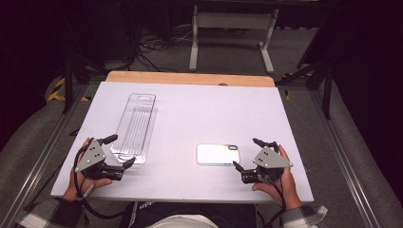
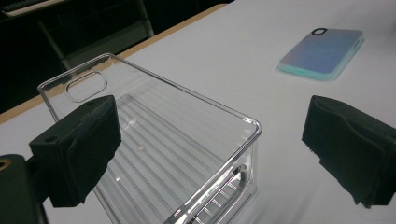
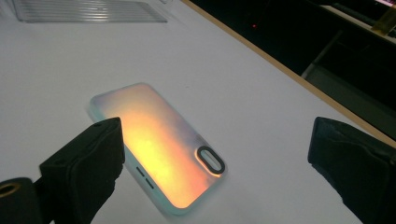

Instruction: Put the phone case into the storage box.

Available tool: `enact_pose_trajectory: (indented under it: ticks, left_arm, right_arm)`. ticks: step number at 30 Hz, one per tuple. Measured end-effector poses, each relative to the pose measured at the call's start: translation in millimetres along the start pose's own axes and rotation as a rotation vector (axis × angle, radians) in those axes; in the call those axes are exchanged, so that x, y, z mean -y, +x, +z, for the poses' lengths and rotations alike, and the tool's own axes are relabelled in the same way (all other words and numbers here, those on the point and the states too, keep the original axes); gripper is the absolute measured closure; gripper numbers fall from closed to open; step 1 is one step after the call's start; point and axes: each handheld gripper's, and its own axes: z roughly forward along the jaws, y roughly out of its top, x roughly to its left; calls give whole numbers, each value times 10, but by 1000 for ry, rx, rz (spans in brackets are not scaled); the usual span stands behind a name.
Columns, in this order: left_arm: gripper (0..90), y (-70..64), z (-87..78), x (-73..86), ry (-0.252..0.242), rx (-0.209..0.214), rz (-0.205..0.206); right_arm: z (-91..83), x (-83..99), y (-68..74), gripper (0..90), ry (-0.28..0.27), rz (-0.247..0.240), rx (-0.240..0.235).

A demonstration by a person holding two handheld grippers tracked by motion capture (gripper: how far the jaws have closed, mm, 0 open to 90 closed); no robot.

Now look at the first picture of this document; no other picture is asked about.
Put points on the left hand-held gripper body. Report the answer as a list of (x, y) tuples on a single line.
[(92, 156)]

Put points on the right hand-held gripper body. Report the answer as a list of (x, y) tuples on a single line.
[(269, 160)]

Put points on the white iridescent phone case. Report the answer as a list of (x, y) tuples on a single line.
[(215, 154)]

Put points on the clear plastic package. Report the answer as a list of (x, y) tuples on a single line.
[(136, 126)]

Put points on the person's left hand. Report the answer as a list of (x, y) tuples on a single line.
[(95, 183)]

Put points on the person's right hand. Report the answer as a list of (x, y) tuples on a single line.
[(286, 186)]

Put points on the white table board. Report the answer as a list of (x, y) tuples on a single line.
[(196, 114)]

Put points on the person's torso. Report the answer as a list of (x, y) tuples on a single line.
[(190, 213)]

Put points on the yellow black floor tape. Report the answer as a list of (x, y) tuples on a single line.
[(58, 91)]

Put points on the black tripod stand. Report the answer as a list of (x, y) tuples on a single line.
[(320, 69), (74, 63)]

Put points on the wooden table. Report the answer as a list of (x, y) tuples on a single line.
[(190, 78)]

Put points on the white metal stand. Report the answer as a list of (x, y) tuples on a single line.
[(234, 22)]

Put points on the aluminium floor rail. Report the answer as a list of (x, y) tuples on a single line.
[(345, 158), (41, 158)]

